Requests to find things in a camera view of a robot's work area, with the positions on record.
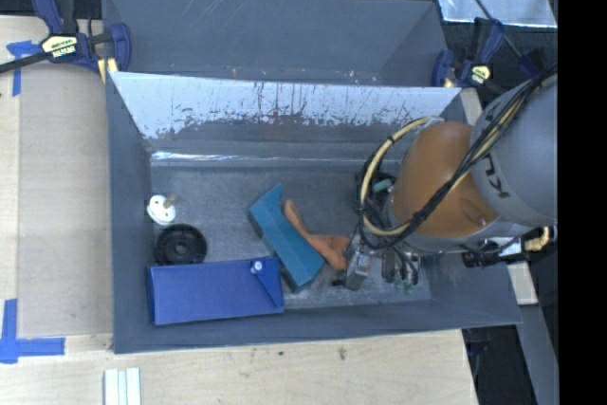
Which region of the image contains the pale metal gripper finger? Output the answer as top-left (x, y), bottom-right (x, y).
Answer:
top-left (342, 250), bottom-right (374, 292)

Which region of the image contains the orange soft toy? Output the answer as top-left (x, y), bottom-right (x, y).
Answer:
top-left (283, 199), bottom-right (353, 272)

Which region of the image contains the teal flat block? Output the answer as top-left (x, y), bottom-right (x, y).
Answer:
top-left (247, 183), bottom-right (327, 295)

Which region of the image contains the grey metal bin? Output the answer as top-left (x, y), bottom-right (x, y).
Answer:
top-left (99, 0), bottom-right (524, 356)

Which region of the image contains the blue cardboard box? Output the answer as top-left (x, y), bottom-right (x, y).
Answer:
top-left (145, 256), bottom-right (285, 326)

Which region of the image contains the black round disc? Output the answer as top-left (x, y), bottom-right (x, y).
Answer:
top-left (154, 223), bottom-right (209, 267)

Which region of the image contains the white knob with stem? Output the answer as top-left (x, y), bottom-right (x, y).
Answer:
top-left (146, 193), bottom-right (178, 226)

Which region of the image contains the black cylinder on white bracket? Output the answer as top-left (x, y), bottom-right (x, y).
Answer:
top-left (461, 226), bottom-right (552, 269)

